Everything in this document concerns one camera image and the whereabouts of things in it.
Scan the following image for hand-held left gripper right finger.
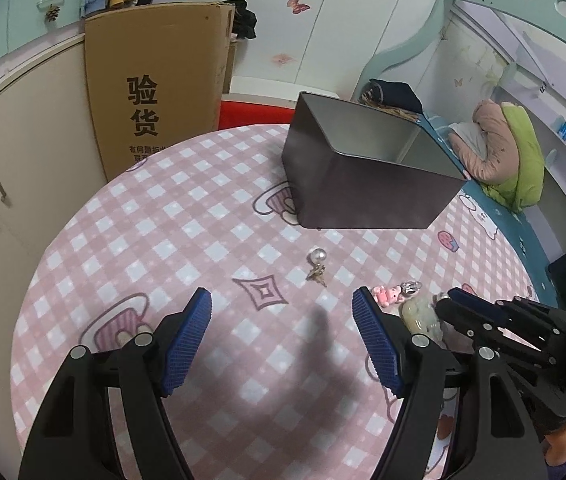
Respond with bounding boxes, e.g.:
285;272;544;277
352;287;548;480

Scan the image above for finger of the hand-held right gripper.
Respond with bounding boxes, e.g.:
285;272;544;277
445;287;566;333
435;299;556;363

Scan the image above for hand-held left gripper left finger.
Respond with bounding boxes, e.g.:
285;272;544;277
18;287;212;480

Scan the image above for pale green jade pendant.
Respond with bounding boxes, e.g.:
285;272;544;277
399;296;444;334

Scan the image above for pink figure charm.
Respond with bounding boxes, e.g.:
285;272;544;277
372;284;404;308

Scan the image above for pearl key charm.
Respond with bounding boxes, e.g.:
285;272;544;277
305;248;330;288

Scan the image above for grey metal tin box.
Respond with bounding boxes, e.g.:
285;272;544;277
281;91;468;231

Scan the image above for pink checked cartoon tablecloth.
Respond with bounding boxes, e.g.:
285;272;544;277
10;125;544;480

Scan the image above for pink and green bedding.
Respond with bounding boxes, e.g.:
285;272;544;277
480;102;546;213

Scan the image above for white pillow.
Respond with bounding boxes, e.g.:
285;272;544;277
448;121;486;161

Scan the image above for pink body pillow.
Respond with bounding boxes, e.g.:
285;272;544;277
463;99;518;183

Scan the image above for folded tan clothes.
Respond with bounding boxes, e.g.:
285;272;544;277
378;103;421;121

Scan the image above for lilac bedside shelf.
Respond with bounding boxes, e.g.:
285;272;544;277
513;30;566;221

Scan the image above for folded dark clothes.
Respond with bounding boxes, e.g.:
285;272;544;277
363;79;424;113

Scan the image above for red bench with white top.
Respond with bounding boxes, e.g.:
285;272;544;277
219;76;358;132

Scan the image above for cream low cabinet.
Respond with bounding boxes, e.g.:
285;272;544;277
0;35;110;321

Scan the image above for large brown cardboard box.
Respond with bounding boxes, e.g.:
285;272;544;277
84;1;236;183

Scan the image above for black clothes pile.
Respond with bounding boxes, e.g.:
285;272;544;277
230;1;258;41

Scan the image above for teal bunk bed frame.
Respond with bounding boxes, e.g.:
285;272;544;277
358;0;566;126

